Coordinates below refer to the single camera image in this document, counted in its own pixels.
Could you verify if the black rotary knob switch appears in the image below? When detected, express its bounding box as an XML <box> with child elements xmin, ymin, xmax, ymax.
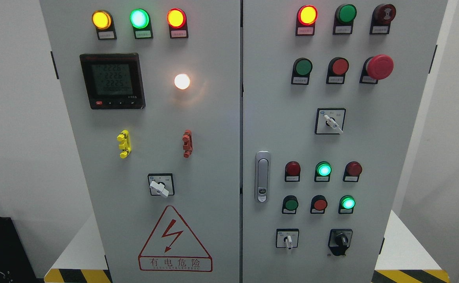
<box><xmin>328</xmin><ymin>229</ymin><xmax>353</xmax><ymax>256</ymax></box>

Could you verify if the red terminal connector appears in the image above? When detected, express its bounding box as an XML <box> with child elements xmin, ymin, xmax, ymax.
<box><xmin>182</xmin><ymin>129</ymin><xmax>193</xmax><ymax>159</ymax></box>

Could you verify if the dark red indicator light left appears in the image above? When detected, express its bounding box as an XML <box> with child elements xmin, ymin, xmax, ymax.
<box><xmin>285</xmin><ymin>161</ymin><xmax>301</xmax><ymax>182</ymax></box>

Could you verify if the white glowing indicator light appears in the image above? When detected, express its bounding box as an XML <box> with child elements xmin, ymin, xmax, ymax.
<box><xmin>174</xmin><ymin>74</ymin><xmax>191</xmax><ymax>90</ymax></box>

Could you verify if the green push button lower left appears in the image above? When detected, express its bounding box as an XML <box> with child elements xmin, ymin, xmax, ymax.
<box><xmin>282</xmin><ymin>195</ymin><xmax>299</xmax><ymax>214</ymax></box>

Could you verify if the left grey cabinet door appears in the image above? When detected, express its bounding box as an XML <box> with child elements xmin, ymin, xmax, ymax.
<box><xmin>40</xmin><ymin>0</ymin><xmax>241</xmax><ymax>283</ymax></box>

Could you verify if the grey cabinet door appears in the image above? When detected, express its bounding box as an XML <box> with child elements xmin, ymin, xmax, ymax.
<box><xmin>242</xmin><ymin>0</ymin><xmax>448</xmax><ymax>283</ymax></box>
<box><xmin>40</xmin><ymin>0</ymin><xmax>241</xmax><ymax>283</ymax></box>

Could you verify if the green lit indicator light middle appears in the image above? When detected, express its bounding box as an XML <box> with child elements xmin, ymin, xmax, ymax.
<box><xmin>314</xmin><ymin>161</ymin><xmax>332</xmax><ymax>182</ymax></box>

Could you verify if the yellow terminal connector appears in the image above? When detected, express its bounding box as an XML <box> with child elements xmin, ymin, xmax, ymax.
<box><xmin>117</xmin><ymin>129</ymin><xmax>131</xmax><ymax>159</ymax></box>

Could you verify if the green push button second row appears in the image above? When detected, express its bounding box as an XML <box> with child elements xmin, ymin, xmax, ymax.
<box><xmin>291</xmin><ymin>57</ymin><xmax>313</xmax><ymax>85</ymax></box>

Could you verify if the red push button lower middle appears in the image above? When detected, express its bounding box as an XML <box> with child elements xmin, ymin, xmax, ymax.
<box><xmin>310</xmin><ymin>195</ymin><xmax>328</xmax><ymax>214</ymax></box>

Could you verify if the right grey cabinet door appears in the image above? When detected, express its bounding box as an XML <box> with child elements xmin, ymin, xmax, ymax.
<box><xmin>242</xmin><ymin>0</ymin><xmax>448</xmax><ymax>283</ymax></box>

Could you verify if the red electric hazard warning sticker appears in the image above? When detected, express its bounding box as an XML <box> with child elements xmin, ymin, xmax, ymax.
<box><xmin>138</xmin><ymin>205</ymin><xmax>212</xmax><ymax>272</ymax></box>

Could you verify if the red indicator light right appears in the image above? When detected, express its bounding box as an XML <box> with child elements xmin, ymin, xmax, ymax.
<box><xmin>343</xmin><ymin>161</ymin><xmax>363</xmax><ymax>182</ymax></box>

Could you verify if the black digital power meter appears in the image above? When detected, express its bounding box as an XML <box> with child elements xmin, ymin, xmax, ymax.
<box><xmin>80</xmin><ymin>53</ymin><xmax>145</xmax><ymax>110</ymax></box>

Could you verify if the red push button second row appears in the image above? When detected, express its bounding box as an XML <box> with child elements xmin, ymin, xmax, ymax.
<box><xmin>325</xmin><ymin>56</ymin><xmax>349</xmax><ymax>85</ymax></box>

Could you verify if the green illuminated button lower right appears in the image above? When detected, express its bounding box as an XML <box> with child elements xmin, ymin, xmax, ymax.
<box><xmin>338</xmin><ymin>195</ymin><xmax>356</xmax><ymax>214</ymax></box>

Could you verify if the red indicator light top left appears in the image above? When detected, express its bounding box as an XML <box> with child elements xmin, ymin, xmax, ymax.
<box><xmin>167</xmin><ymin>8</ymin><xmax>189</xmax><ymax>38</ymax></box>

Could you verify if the red lit indicator top right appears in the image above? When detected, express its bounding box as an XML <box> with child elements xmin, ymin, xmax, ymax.
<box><xmin>296</xmin><ymin>5</ymin><xmax>318</xmax><ymax>36</ymax></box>

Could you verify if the green indicator light top left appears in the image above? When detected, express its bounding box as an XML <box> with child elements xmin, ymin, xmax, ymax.
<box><xmin>129</xmin><ymin>9</ymin><xmax>153</xmax><ymax>39</ymax></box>

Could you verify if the red emergency stop mushroom button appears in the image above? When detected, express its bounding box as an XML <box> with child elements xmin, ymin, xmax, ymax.
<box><xmin>359</xmin><ymin>54</ymin><xmax>394</xmax><ymax>85</ymax></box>

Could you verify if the green push button top row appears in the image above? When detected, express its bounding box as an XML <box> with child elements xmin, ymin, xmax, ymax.
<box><xmin>332</xmin><ymin>4</ymin><xmax>357</xmax><ymax>35</ymax></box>

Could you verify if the yellow indicator light top left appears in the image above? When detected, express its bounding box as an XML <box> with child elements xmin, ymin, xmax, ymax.
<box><xmin>92</xmin><ymin>10</ymin><xmax>117</xmax><ymax>40</ymax></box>

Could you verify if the white platform with hazard stripes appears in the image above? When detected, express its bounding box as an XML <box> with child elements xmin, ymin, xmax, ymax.
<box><xmin>44</xmin><ymin>212</ymin><xmax>450</xmax><ymax>283</ymax></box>

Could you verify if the dark red buzzer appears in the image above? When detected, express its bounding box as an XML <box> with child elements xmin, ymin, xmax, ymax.
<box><xmin>369</xmin><ymin>4</ymin><xmax>397</xmax><ymax>35</ymax></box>

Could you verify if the black box with antenna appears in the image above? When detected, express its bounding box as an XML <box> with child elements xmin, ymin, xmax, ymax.
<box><xmin>0</xmin><ymin>217</ymin><xmax>38</xmax><ymax>283</ymax></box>

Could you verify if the silver door latch handle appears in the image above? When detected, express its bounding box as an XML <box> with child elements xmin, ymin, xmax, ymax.
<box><xmin>255</xmin><ymin>151</ymin><xmax>271</xmax><ymax>203</ymax></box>

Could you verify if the white selector switch left door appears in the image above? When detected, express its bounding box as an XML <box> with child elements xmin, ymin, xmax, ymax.
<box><xmin>147</xmin><ymin>173</ymin><xmax>175</xmax><ymax>198</ymax></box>

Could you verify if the white selector switch upper right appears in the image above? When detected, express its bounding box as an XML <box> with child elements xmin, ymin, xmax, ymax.
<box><xmin>315</xmin><ymin>108</ymin><xmax>346</xmax><ymax>134</ymax></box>

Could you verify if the white selector switch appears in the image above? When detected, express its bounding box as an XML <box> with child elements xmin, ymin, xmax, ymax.
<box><xmin>315</xmin><ymin>108</ymin><xmax>346</xmax><ymax>134</ymax></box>
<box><xmin>275</xmin><ymin>229</ymin><xmax>299</xmax><ymax>250</ymax></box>

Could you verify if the white selector switch bottom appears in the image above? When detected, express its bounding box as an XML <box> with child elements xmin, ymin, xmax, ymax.
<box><xmin>275</xmin><ymin>229</ymin><xmax>299</xmax><ymax>250</ymax></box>

